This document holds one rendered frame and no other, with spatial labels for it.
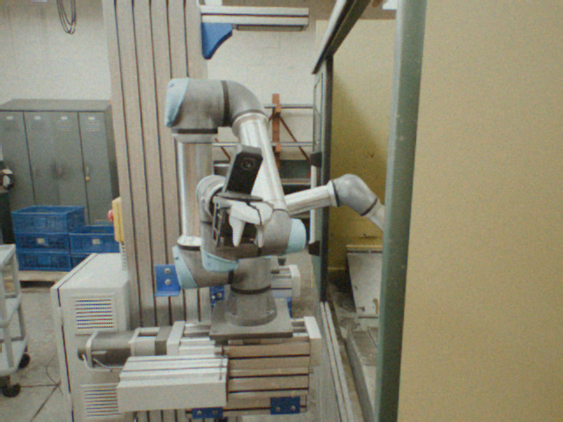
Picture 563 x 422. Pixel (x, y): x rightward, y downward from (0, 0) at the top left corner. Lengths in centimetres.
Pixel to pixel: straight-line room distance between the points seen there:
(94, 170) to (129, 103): 471
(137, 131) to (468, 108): 89
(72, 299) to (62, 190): 472
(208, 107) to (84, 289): 67
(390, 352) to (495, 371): 19
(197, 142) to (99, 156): 491
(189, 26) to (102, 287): 78
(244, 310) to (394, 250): 55
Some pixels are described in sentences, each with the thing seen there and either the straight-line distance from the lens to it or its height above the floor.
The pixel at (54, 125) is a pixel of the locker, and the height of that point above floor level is 167.
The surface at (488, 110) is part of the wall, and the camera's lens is 77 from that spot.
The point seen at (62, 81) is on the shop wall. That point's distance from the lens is 663.
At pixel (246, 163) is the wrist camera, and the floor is 164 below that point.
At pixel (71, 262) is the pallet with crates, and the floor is 25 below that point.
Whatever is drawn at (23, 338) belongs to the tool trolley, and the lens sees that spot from 364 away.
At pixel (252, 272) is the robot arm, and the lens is 115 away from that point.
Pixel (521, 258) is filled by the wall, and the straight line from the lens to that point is 84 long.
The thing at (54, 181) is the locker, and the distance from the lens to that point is 619.
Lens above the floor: 170
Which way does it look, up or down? 13 degrees down
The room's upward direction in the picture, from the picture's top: straight up
